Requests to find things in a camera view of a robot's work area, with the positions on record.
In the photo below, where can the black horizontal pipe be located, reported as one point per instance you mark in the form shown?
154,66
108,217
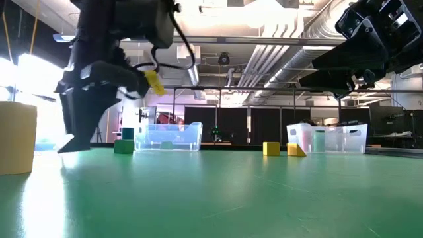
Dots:
264,88

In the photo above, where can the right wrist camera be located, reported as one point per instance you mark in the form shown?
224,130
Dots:
352,21

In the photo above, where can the yellow tag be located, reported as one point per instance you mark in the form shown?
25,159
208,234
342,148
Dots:
154,82

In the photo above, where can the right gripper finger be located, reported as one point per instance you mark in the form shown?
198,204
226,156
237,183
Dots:
357,54
327,81

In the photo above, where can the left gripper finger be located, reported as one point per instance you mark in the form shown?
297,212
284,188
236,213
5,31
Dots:
89,109
66,112

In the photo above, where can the yellow wedge block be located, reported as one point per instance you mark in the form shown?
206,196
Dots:
294,151

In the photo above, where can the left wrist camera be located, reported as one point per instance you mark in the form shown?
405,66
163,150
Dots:
145,23

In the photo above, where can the yellow cube block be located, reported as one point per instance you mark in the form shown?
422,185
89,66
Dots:
271,149

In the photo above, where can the green cube block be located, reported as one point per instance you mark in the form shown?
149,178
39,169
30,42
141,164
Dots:
124,147

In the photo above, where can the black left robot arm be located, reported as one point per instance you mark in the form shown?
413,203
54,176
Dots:
96,26

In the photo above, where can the black desktop monitor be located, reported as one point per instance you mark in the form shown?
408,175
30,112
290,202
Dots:
390,119

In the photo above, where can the blue cylinder block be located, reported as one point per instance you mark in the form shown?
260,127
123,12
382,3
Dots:
127,133

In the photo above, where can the yellow cylinder block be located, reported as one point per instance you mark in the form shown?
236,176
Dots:
16,139

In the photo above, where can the silver rig beam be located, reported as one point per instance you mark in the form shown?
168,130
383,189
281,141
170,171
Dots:
264,41

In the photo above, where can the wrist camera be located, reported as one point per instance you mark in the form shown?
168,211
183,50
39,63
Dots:
145,23
352,21

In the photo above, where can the clear plastic bin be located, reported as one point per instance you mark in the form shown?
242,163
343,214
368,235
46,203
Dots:
185,139
46,139
343,140

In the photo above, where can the ceiling light strip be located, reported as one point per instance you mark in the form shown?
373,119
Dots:
62,38

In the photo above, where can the green table mat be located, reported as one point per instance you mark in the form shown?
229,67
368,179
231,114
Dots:
211,198

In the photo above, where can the black tripod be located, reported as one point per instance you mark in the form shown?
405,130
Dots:
98,135

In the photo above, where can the black overhead camera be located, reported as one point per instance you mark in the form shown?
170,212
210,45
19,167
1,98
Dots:
224,59

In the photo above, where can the red cylinder block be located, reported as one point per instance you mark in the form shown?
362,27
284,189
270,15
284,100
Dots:
305,141

